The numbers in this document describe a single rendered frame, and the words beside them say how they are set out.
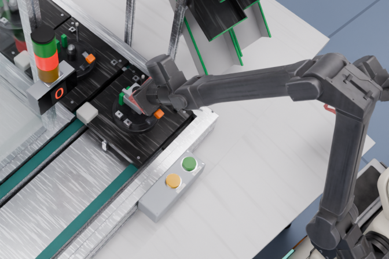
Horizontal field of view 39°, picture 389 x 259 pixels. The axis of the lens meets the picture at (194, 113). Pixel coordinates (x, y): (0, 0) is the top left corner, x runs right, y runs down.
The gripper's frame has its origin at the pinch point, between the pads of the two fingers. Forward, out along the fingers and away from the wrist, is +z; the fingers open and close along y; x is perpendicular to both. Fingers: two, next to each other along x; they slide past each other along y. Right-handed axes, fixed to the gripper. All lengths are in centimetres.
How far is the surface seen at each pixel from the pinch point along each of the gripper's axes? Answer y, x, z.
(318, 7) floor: -165, 70, 86
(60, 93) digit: 18.2, -14.8, -3.5
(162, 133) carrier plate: 0.0, 14.6, 1.7
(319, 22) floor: -156, 74, 82
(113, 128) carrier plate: 8.3, 5.9, 8.8
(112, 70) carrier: -6.0, -4.4, 17.6
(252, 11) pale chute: -48.4, 5.8, -0.9
